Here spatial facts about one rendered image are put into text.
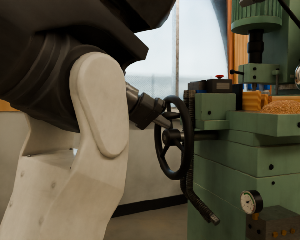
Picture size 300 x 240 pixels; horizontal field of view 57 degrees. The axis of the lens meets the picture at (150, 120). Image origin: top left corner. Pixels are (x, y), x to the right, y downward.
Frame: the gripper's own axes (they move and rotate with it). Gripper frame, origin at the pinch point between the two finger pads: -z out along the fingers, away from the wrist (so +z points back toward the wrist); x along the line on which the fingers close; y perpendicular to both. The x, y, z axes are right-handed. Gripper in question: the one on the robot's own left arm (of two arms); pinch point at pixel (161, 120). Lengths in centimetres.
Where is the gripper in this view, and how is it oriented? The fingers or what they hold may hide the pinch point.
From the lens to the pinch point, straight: 82.5
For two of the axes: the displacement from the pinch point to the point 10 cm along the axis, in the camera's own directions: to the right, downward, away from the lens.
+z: -8.2, -4.8, -3.2
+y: 1.3, -6.9, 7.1
